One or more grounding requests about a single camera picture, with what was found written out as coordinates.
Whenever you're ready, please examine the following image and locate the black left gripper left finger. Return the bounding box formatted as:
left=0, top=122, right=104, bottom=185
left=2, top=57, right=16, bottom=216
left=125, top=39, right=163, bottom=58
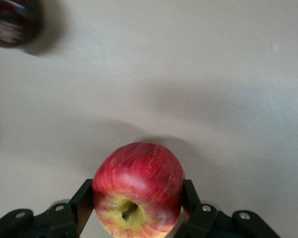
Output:
left=0, top=178, right=93, bottom=238

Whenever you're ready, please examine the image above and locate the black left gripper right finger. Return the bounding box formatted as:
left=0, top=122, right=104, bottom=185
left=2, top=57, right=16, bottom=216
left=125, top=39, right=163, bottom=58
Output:
left=178, top=178, right=282, bottom=238

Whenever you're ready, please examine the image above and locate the red yellow apple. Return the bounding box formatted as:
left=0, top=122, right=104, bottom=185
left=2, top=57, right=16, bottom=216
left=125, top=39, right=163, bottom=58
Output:
left=91, top=141, right=186, bottom=238

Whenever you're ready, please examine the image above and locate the dark purple mangosteen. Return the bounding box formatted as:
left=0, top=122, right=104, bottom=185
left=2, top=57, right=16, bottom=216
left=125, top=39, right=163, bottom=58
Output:
left=0, top=0, right=44, bottom=48

